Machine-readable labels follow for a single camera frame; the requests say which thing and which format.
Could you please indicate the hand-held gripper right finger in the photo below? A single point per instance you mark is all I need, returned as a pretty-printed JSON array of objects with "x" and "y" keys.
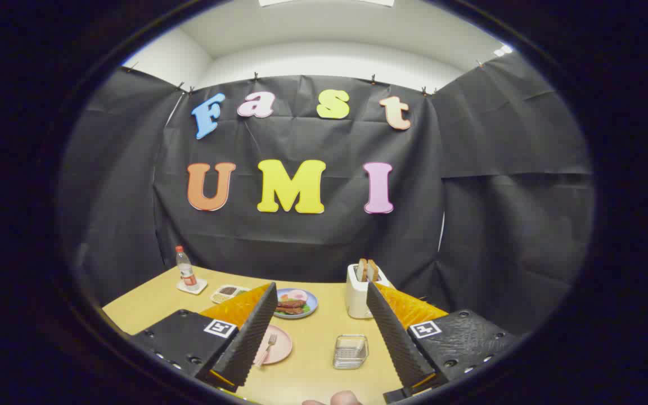
[{"x": 391, "y": 332}]

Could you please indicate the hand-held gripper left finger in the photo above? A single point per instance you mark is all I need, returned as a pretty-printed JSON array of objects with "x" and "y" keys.
[{"x": 253, "y": 332}]

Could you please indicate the pink plate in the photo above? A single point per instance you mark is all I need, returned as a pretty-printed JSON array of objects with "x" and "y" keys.
[{"x": 280, "y": 350}]

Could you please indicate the brown meat strip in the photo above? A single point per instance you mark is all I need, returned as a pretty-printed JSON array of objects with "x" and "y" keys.
[
  {"x": 290, "y": 310},
  {"x": 291, "y": 304}
]

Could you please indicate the white divided grain dish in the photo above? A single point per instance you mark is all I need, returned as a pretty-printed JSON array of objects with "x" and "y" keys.
[{"x": 228, "y": 293}]

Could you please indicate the cream white toaster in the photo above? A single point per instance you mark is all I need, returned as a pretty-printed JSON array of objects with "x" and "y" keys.
[{"x": 355, "y": 298}]

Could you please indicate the pink ham slice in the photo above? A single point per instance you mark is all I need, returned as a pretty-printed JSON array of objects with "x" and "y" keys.
[{"x": 298, "y": 295}]

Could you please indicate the green lettuce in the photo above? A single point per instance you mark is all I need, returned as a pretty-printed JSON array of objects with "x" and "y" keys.
[{"x": 307, "y": 309}]

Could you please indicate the blue food plate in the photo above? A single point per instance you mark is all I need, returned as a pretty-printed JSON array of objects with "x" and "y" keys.
[{"x": 311, "y": 306}]

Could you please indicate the toast slice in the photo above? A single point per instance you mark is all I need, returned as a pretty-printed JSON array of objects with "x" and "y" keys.
[
  {"x": 373, "y": 271},
  {"x": 361, "y": 270}
]

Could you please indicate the white square coaster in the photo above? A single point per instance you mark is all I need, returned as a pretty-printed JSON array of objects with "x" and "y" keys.
[{"x": 200, "y": 287}]

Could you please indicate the clear plastic water bottle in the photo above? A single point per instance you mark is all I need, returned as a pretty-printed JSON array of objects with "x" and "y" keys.
[{"x": 186, "y": 273}]

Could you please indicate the small ceiling light panel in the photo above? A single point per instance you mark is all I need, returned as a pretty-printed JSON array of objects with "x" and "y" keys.
[{"x": 503, "y": 50}]

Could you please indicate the long ceiling light panel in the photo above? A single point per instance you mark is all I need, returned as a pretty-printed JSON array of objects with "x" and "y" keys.
[{"x": 324, "y": 2}]

